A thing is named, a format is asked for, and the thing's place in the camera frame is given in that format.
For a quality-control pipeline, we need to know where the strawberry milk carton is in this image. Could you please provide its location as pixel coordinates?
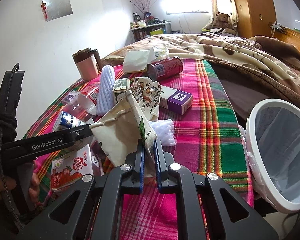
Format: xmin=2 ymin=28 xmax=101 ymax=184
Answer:
xmin=50 ymin=145 xmax=93 ymax=190

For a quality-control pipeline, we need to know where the cream canvas drawstring bag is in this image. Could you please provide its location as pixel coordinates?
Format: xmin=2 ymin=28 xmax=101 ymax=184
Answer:
xmin=90 ymin=90 xmax=157 ymax=177

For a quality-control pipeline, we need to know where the white foam net sleeve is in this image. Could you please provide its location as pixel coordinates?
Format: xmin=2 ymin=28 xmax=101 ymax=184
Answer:
xmin=149 ymin=119 xmax=176 ymax=147

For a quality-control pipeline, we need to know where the green cream small box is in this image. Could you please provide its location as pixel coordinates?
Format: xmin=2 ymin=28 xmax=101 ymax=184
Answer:
xmin=113 ymin=77 xmax=130 ymax=103

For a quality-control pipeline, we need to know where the red drink can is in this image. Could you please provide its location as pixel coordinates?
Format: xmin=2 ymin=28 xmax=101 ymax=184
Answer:
xmin=147 ymin=56 xmax=184 ymax=81

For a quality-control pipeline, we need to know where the white round trash bin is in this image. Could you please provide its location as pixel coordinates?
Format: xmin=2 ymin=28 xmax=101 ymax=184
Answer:
xmin=244 ymin=99 xmax=300 ymax=213

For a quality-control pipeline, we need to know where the left hand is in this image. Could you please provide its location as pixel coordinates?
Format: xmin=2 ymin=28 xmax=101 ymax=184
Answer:
xmin=0 ymin=163 xmax=41 ymax=209

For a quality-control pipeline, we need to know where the blue white milk carton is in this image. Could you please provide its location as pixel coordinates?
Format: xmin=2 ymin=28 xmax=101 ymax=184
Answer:
xmin=53 ymin=111 xmax=86 ymax=131

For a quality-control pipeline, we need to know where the clear plastic bottle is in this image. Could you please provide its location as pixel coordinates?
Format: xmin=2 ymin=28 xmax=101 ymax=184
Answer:
xmin=62 ymin=84 xmax=98 ymax=122

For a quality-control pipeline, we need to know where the purple white medicine box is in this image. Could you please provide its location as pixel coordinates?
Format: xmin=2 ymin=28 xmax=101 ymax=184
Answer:
xmin=160 ymin=86 xmax=193 ymax=115

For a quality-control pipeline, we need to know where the pink brown travel mug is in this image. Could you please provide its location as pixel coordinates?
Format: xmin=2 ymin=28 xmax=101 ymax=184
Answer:
xmin=72 ymin=48 xmax=103 ymax=81

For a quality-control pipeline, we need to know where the patterned crumpled paper cup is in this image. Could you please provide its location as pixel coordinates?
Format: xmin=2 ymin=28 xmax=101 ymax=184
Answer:
xmin=131 ymin=76 xmax=161 ymax=121

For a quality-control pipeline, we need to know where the white tissue pack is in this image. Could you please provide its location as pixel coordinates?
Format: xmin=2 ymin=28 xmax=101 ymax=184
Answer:
xmin=122 ymin=48 xmax=155 ymax=73

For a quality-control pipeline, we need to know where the brown patterned blanket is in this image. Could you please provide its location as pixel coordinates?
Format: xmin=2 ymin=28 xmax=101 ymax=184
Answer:
xmin=102 ymin=33 xmax=300 ymax=119

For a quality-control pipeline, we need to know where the brown teddy bear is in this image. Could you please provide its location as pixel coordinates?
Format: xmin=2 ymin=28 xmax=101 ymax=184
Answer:
xmin=212 ymin=12 xmax=237 ymax=36

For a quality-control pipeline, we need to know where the wooden headboard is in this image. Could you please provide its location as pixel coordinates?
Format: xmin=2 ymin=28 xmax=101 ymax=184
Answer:
xmin=274 ymin=27 xmax=300 ymax=51

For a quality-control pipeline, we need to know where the dried branch bouquet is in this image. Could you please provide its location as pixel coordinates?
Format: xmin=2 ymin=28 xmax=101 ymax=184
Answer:
xmin=130 ymin=0 xmax=158 ymax=14

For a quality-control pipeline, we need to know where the wooden wardrobe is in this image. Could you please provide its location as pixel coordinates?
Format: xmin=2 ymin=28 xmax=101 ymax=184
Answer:
xmin=235 ymin=0 xmax=276 ymax=38

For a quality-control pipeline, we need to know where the floral window curtain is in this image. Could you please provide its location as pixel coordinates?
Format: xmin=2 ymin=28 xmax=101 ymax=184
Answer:
xmin=204 ymin=0 xmax=239 ymax=30

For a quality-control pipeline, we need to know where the silver wall panel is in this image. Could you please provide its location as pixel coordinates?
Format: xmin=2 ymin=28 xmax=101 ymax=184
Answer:
xmin=41 ymin=0 xmax=73 ymax=22

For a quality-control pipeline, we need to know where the cluttered wall shelf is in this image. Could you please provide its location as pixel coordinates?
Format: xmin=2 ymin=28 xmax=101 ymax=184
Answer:
xmin=130 ymin=12 xmax=172 ymax=42

